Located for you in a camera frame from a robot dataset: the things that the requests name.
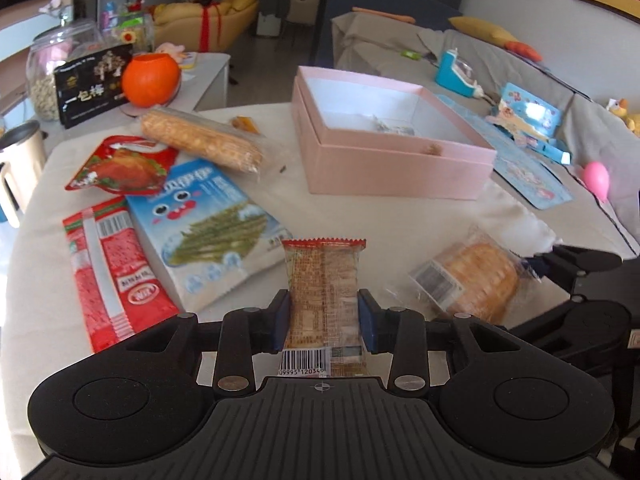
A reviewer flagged white low cabinet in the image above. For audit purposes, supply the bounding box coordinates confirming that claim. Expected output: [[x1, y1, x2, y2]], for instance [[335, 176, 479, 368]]
[[176, 52, 234, 112]]

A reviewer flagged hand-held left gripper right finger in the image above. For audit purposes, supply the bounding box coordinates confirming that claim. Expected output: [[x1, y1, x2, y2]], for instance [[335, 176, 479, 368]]
[[357, 288, 507, 394]]

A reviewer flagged blue cartoon toy box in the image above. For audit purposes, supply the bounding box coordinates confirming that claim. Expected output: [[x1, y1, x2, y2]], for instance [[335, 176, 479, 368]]
[[486, 82, 571, 164]]

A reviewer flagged black printed gift box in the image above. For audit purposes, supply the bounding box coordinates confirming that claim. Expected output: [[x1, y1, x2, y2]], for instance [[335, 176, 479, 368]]
[[53, 43, 135, 130]]

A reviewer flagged long orange carrot toy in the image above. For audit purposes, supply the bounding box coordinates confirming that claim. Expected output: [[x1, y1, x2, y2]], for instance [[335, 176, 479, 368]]
[[352, 6, 416, 24]]

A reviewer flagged yellow cushion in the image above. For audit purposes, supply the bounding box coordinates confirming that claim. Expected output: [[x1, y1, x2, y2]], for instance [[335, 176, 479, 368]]
[[448, 15, 519, 49]]

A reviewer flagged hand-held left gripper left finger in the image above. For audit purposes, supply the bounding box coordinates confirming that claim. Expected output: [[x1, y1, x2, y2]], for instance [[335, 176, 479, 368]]
[[144, 289, 292, 394]]

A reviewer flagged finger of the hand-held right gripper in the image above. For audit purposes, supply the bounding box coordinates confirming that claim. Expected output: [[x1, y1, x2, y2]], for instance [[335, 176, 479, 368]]
[[507, 298, 632, 361], [520, 244, 625, 306]]

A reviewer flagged clear bread packet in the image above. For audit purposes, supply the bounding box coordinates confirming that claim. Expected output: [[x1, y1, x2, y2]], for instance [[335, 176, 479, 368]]
[[407, 226, 539, 327]]

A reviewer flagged dark blue cabinet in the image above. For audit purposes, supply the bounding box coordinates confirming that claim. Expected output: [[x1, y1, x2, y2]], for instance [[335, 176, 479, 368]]
[[309, 0, 469, 67]]

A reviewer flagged pink cardboard box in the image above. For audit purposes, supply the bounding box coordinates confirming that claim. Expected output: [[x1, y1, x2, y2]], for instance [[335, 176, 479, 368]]
[[291, 65, 497, 202]]

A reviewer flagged teal plastic toy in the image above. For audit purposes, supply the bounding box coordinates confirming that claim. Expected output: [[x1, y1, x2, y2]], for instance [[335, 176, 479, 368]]
[[433, 48, 484, 99]]

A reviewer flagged large glass jar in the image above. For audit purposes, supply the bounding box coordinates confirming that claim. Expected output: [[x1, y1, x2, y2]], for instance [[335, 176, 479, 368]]
[[26, 6, 104, 122]]

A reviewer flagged blue seaweed snack packet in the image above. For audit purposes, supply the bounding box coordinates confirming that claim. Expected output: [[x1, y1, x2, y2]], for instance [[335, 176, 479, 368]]
[[125, 158, 294, 314]]

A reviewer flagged long clear cracker roll packet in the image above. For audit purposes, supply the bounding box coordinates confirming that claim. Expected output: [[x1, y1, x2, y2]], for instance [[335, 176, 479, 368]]
[[137, 107, 266, 176]]

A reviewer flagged blue printed cardboard sheet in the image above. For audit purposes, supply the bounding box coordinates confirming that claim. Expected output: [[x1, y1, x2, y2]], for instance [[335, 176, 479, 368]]
[[435, 93, 574, 210]]

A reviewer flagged beige metal mug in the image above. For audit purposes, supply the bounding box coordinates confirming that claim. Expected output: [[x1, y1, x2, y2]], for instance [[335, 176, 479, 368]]
[[0, 120, 47, 229]]

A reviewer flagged clear cracker packet red edge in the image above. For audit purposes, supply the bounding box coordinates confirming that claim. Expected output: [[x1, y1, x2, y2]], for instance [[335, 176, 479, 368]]
[[280, 237, 369, 379]]

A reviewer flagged small orange candy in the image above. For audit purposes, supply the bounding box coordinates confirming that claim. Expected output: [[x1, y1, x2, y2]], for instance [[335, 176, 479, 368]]
[[230, 116, 262, 136]]

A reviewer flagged cream tablecloth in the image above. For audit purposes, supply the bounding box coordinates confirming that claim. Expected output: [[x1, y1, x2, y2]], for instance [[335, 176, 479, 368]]
[[0, 103, 637, 480]]

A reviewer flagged red striped sausage packet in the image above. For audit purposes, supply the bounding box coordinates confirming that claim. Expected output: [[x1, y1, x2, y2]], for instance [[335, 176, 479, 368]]
[[62, 196, 182, 355]]

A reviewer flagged clear toy container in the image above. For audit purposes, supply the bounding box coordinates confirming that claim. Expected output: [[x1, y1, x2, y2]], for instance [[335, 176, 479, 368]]
[[101, 0, 156, 56]]

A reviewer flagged yellow duck toy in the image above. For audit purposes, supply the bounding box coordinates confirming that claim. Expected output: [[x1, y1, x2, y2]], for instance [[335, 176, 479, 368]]
[[605, 98, 640, 137]]

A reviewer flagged short orange carrot toy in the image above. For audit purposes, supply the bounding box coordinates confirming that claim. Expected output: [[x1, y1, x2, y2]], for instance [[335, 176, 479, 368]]
[[504, 40, 544, 64]]

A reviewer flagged yellow plush armchair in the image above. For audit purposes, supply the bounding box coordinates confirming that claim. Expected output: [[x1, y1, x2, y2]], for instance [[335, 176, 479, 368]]
[[152, 0, 261, 54]]

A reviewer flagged white television cabinet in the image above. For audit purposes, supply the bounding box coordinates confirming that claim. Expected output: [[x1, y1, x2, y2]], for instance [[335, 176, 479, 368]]
[[0, 0, 103, 116]]

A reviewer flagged grey covered sofa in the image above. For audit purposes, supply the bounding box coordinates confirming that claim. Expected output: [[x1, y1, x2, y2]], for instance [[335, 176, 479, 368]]
[[331, 12, 640, 257]]

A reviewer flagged orange pumpkin bucket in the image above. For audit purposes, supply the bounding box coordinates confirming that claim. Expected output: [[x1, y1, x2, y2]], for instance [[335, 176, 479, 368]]
[[121, 52, 181, 109]]

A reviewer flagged red roast chicken packet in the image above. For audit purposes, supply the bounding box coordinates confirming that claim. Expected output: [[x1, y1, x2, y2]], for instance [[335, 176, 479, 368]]
[[64, 135, 180, 196]]

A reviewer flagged pink balloon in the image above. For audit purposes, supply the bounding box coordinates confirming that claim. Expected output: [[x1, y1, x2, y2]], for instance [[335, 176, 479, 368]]
[[581, 161, 611, 204]]

